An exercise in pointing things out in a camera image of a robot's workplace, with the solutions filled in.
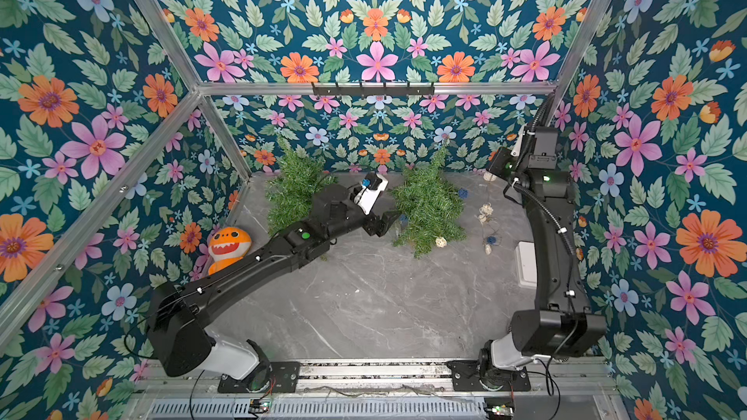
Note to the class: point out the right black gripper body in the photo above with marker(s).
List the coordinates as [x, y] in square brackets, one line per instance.
[500, 162]

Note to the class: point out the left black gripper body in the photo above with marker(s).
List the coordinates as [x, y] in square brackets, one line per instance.
[351, 223]

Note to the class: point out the green christmas tree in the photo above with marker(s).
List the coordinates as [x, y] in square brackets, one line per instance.
[432, 207]
[291, 193]

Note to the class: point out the rattan ball string light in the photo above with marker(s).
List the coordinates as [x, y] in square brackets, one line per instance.
[476, 211]

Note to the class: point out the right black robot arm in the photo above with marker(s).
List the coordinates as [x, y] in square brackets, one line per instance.
[561, 324]

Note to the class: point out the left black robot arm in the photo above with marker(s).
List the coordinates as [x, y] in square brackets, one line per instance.
[179, 324]

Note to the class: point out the white rectangular box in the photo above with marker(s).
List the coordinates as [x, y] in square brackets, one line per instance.
[526, 265]

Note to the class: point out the orange shark plush toy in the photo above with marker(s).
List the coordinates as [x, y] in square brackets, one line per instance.
[227, 246]

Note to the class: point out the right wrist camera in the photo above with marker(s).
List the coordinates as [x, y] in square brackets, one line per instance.
[518, 146]

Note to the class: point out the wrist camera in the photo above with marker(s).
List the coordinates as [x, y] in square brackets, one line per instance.
[518, 146]
[368, 191]

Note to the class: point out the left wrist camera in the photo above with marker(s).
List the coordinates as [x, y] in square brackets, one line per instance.
[368, 191]

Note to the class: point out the black hook rail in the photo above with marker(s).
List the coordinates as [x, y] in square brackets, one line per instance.
[367, 89]

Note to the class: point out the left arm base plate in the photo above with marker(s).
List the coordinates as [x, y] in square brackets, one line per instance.
[275, 377]

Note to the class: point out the white slotted cable duct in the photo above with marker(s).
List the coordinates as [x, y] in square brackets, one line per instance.
[320, 408]

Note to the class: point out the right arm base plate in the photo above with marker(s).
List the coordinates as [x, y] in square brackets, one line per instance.
[474, 376]

